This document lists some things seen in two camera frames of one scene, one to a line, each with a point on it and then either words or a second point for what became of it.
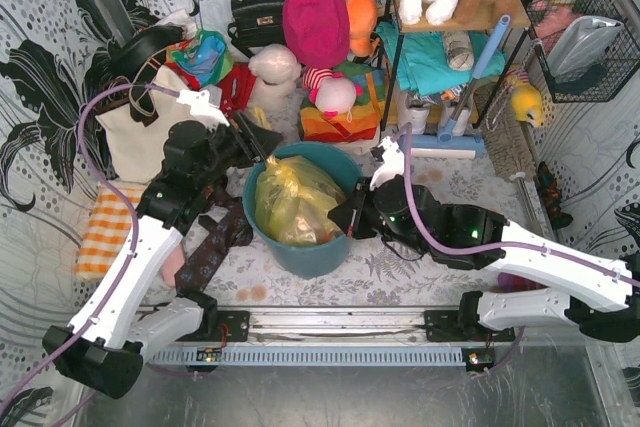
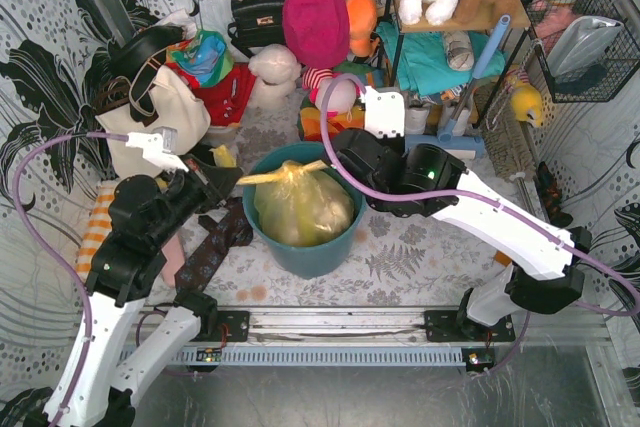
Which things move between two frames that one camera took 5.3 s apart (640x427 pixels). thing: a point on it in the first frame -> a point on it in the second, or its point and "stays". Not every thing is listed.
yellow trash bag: [294, 198] stays
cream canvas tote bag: [135, 151] stays
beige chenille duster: [505, 135] stays
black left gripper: [250, 135] -> [203, 181]
